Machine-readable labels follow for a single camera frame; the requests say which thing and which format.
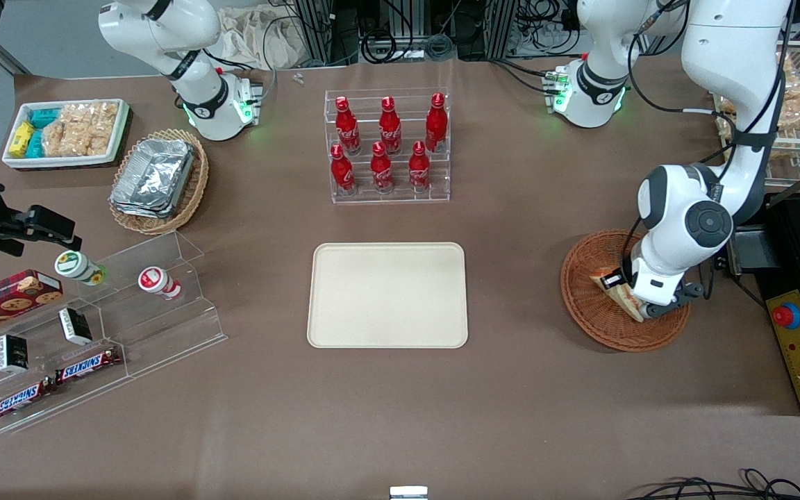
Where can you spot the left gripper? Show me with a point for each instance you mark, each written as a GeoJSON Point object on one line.
{"type": "Point", "coordinates": [613, 281]}

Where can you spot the triangle sandwich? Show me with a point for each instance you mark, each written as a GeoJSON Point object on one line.
{"type": "Point", "coordinates": [626, 302]}

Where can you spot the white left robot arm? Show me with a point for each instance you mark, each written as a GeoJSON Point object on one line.
{"type": "Point", "coordinates": [726, 42]}

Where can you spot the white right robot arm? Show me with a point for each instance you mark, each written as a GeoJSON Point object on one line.
{"type": "Point", "coordinates": [164, 28]}

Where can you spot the brown round wicker basket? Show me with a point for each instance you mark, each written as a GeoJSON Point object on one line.
{"type": "Point", "coordinates": [594, 326]}

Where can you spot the aluminium foil tray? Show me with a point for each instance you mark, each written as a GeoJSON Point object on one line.
{"type": "Point", "coordinates": [153, 173]}

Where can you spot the light oval wicker basket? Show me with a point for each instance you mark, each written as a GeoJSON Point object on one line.
{"type": "Point", "coordinates": [195, 187]}

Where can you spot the beige rectangular tray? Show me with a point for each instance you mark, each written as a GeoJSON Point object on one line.
{"type": "Point", "coordinates": [372, 298]}

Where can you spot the green lid yoghurt cup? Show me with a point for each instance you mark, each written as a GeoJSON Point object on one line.
{"type": "Point", "coordinates": [77, 267]}

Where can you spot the white rectangular plastic bin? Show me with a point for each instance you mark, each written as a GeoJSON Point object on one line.
{"type": "Point", "coordinates": [60, 162]}

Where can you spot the red plaid cookie box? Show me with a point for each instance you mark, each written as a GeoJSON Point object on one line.
{"type": "Point", "coordinates": [7, 298]}

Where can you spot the small teal box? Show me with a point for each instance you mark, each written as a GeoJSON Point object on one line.
{"type": "Point", "coordinates": [44, 117]}
{"type": "Point", "coordinates": [35, 144]}

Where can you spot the small black white box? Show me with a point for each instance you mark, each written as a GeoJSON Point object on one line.
{"type": "Point", "coordinates": [12, 353]}
{"type": "Point", "coordinates": [75, 326]}

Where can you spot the small yellow box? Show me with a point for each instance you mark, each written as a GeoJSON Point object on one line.
{"type": "Point", "coordinates": [21, 139]}

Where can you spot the grey metal box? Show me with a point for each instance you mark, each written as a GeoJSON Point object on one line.
{"type": "Point", "coordinates": [751, 250]}

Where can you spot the red lid yoghurt cup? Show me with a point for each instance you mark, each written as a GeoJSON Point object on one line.
{"type": "Point", "coordinates": [157, 281]}

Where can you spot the Snickers chocolate bar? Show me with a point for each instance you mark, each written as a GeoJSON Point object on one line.
{"type": "Point", "coordinates": [87, 365]}
{"type": "Point", "coordinates": [21, 401]}

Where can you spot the red emergency stop button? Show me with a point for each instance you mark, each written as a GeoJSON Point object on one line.
{"type": "Point", "coordinates": [787, 316]}

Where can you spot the black machine housing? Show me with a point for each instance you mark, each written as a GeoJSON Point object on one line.
{"type": "Point", "coordinates": [789, 264]}

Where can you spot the clear acrylic stepped stand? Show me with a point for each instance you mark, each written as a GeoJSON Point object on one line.
{"type": "Point", "coordinates": [164, 333]}

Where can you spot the clear acrylic bottle rack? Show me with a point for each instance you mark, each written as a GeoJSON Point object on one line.
{"type": "Point", "coordinates": [442, 187]}

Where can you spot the red cola bottle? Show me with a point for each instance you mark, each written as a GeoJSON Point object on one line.
{"type": "Point", "coordinates": [382, 172]}
{"type": "Point", "coordinates": [419, 171]}
{"type": "Point", "coordinates": [342, 173]}
{"type": "Point", "coordinates": [436, 128]}
{"type": "Point", "coordinates": [390, 132]}
{"type": "Point", "coordinates": [348, 132]}

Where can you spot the beige crumpled cloth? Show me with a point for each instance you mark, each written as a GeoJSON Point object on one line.
{"type": "Point", "coordinates": [254, 35]}

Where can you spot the small white silver object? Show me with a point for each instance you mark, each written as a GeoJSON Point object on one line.
{"type": "Point", "coordinates": [408, 494]}

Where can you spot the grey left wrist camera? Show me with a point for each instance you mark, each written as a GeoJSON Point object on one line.
{"type": "Point", "coordinates": [660, 310]}

